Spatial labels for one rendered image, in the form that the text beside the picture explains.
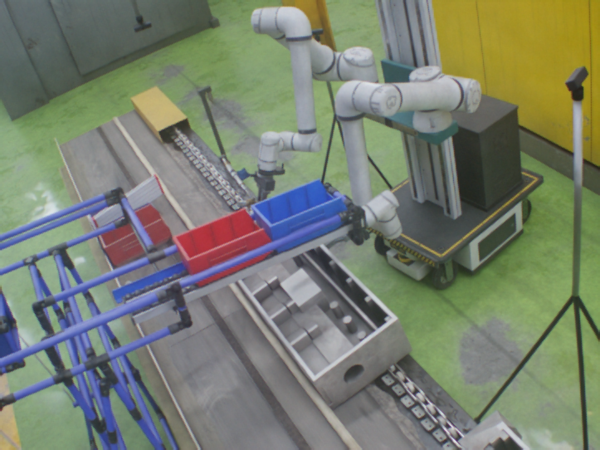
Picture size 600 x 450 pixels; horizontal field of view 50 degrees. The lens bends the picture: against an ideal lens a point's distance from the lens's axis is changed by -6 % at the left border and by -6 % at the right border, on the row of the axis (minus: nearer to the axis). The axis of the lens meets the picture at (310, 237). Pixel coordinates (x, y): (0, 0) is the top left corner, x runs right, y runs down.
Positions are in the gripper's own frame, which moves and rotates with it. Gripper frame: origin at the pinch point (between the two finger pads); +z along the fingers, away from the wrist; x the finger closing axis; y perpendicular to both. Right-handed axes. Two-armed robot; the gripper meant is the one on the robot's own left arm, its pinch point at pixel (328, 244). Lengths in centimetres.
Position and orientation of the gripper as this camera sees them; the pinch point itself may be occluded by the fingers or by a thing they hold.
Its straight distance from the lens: 275.1
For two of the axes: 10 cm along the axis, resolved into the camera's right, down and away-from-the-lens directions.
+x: 4.6, 4.6, -7.6
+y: -3.7, -6.8, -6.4
